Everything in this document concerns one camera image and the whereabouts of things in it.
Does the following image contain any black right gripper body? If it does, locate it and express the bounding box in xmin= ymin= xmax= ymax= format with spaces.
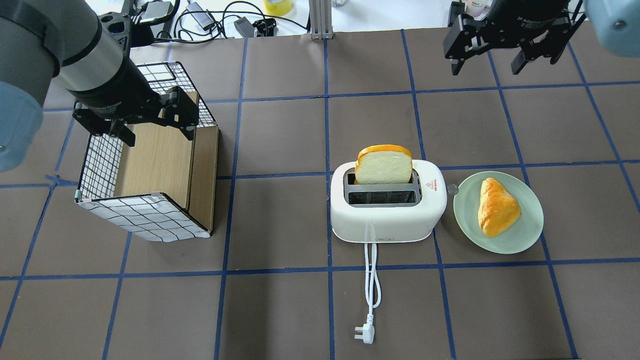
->
xmin=443 ymin=12 xmax=587 ymax=56

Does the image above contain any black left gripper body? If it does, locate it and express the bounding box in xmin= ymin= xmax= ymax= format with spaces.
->
xmin=72 ymin=86 xmax=199 ymax=142

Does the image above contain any white two-slot toaster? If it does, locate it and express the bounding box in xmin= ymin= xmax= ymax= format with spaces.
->
xmin=329 ymin=160 xmax=448 ymax=243

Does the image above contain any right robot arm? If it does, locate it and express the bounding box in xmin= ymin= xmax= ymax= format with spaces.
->
xmin=443 ymin=0 xmax=640 ymax=75

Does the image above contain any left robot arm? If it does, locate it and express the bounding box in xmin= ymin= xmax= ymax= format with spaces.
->
xmin=0 ymin=0 xmax=199 ymax=172

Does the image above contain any wooden box with grid cloth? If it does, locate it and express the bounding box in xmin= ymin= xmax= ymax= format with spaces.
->
xmin=74 ymin=61 xmax=220 ymax=242

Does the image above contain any grey power brick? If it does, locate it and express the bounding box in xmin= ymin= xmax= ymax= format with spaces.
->
xmin=186 ymin=2 xmax=215 ymax=31

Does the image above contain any black power adapter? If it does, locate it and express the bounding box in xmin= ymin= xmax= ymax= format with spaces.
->
xmin=233 ymin=17 xmax=277 ymax=38

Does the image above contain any yellow tape roll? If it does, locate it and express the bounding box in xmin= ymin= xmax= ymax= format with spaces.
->
xmin=263 ymin=0 xmax=293 ymax=17

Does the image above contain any toast bread slice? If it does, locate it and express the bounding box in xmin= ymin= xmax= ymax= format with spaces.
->
xmin=354 ymin=144 xmax=413 ymax=185

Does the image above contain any golden triangular pastry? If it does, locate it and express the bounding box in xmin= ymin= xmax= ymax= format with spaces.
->
xmin=477 ymin=177 xmax=522 ymax=239

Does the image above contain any light green plate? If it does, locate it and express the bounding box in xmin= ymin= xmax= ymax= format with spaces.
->
xmin=453 ymin=171 xmax=544 ymax=255

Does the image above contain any black cables bundle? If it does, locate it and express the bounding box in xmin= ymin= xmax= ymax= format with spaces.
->
xmin=150 ymin=0 xmax=311 ymax=46

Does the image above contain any aluminium frame post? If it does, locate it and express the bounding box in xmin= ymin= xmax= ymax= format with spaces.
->
xmin=308 ymin=0 xmax=334 ymax=40

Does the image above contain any white toaster power cable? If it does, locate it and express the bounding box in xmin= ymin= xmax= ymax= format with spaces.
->
xmin=354 ymin=222 xmax=383 ymax=345

